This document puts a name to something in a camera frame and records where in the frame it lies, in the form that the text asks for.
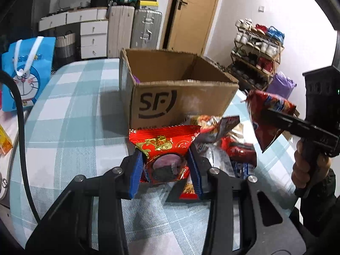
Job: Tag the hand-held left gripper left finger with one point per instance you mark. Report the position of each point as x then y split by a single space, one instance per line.
135 172

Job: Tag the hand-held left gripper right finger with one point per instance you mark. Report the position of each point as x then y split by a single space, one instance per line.
195 172

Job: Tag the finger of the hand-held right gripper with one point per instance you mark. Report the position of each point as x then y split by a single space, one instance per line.
287 123

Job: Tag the red blue snack packet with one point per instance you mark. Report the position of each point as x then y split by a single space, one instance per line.
265 132

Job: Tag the red gold snack packet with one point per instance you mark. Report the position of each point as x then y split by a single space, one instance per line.
164 143

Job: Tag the cardboard box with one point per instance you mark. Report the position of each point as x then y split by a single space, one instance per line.
175 98

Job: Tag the person's right forearm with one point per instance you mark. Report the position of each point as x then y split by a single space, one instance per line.
321 207

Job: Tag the person's right hand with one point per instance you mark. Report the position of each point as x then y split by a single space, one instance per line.
300 164

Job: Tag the clear plastic snack packet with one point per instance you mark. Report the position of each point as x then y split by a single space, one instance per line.
219 159

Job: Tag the purple bag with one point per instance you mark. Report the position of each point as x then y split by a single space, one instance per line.
283 85

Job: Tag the silver red snack packet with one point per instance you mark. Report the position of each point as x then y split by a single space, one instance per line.
209 127

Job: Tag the glossy red snack packet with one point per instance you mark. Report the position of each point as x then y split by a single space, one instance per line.
239 147

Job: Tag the wooden shoe rack with shoes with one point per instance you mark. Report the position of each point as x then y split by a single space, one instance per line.
276 58

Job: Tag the rows of shoes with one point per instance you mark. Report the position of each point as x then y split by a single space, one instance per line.
255 47

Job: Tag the purple packet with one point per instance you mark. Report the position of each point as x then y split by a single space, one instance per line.
136 79

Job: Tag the wooden door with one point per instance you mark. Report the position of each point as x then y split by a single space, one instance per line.
196 16

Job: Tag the beige suitcase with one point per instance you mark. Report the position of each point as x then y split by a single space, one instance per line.
120 32

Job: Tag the white drawer cabinet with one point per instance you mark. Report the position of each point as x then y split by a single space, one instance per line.
93 35

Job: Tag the silver suitcase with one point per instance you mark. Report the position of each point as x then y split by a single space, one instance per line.
146 29

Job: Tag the grey laundry basket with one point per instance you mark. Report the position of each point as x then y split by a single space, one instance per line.
65 46

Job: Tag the blue cartoon gift bag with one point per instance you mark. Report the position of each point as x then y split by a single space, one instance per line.
29 71

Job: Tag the yellow black shoe box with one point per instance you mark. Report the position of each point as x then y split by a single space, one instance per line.
147 4

